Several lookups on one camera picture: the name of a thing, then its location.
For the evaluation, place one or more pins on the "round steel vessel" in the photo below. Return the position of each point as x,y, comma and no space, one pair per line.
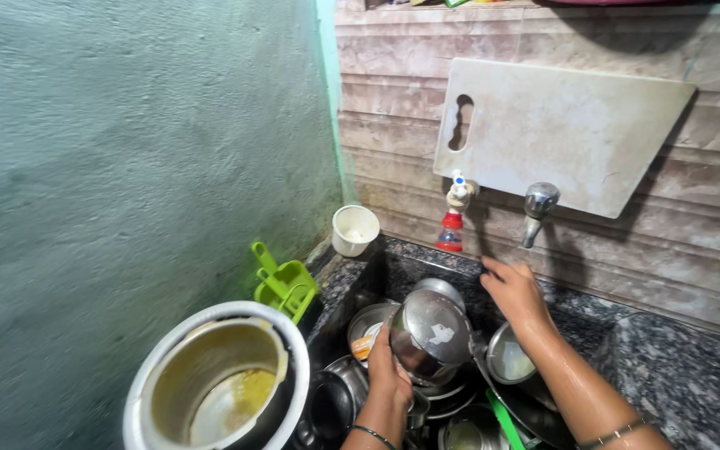
335,400

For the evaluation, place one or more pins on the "steel plate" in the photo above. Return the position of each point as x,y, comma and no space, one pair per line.
438,289

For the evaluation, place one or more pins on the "white cutting board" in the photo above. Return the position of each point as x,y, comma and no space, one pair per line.
554,134

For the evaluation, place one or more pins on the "stack of steel plates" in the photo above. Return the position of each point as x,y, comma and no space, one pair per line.
447,397

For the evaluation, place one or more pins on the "green plastic holder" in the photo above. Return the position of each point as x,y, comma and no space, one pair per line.
285,284

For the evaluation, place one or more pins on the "person's right hand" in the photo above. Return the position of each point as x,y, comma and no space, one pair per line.
513,292

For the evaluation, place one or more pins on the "steel wok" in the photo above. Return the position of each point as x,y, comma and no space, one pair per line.
525,409

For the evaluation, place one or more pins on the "large aluminium cooking pot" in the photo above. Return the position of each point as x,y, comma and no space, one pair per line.
222,381

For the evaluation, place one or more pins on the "small steel bowl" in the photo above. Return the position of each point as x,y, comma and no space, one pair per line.
507,359

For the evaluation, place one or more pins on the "steel glass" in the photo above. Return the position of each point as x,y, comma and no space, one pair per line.
469,431

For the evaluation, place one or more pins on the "steel bowl with orange scrubber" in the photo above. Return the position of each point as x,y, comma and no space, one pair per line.
363,331

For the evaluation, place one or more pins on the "steel pot with white sticker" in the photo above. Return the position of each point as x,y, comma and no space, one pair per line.
430,337

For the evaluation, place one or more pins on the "chrome tap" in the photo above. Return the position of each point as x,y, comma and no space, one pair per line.
536,209

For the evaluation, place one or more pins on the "person's left fingers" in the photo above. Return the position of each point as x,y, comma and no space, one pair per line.
380,344

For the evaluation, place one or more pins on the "person's left hand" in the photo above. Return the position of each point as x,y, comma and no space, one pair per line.
385,375

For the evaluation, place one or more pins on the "thin metal bangle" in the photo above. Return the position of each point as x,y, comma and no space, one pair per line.
613,433

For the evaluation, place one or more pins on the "dark bangle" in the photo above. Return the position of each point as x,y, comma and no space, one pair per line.
372,434

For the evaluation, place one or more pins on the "white plastic cup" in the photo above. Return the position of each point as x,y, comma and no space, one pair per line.
354,230

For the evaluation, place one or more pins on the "white tap with red filter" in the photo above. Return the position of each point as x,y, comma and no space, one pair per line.
454,215

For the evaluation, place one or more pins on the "person's right fingers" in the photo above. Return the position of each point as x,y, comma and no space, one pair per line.
491,275

